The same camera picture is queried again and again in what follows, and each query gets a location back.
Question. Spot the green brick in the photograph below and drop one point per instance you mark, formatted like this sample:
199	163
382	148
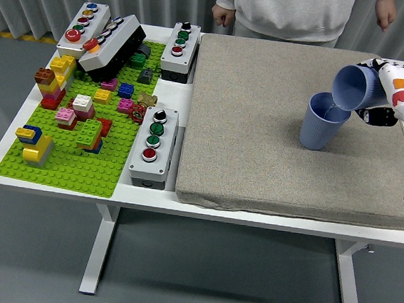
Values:
138	60

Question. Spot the person's left hand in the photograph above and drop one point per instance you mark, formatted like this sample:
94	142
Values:
386	15

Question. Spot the white-topped brick stack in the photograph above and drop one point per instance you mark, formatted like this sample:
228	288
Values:
82	103

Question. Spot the blue ribbed plastic cup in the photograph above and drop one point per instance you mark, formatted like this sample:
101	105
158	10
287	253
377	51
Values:
351	89
316	132

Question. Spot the yellow blue brick duck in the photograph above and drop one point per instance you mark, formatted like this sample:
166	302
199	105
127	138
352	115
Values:
35	150

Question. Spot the green brick baseplate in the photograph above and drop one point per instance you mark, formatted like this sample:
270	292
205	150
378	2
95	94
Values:
74	175

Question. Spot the blue brick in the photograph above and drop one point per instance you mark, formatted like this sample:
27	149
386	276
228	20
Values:
126	90

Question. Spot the green-topped brick stack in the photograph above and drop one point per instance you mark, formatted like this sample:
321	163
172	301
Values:
90	133

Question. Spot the upright five-button control box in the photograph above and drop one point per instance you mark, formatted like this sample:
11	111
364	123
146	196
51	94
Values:
94	26

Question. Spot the brown-topped brick stack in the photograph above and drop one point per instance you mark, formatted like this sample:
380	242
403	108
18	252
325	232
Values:
50	88

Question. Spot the pink-topped brick stack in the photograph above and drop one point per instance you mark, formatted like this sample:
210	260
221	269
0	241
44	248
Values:
65	117

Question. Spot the grey-brown cushion mat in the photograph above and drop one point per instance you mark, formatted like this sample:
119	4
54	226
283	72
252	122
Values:
260	139

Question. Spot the tilted five-button control box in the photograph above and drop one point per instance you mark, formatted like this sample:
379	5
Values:
119	41

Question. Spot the yellow white brick stack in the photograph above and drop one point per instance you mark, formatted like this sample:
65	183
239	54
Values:
63	63

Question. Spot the white table leg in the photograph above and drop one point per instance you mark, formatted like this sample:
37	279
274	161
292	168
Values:
96	256
350	291

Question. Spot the person's right hand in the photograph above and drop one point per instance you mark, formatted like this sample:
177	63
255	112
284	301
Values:
223	15

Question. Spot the brass valve red handwheel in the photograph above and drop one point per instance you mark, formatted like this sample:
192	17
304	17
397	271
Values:
136	114

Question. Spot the dark grey arch piece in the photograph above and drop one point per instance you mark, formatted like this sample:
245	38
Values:
145	49

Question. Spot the magenta brick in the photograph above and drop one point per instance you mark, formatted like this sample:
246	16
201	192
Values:
109	84
125	105

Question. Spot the four-button control box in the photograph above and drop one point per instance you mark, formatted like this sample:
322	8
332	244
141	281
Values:
173	62
148	169

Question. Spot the red brick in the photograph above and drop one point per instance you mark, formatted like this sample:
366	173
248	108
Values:
107	128

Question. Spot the person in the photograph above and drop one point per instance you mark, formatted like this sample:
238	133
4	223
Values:
290	13

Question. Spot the grey sloped brick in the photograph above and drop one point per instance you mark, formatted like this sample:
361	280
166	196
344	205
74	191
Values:
146	76

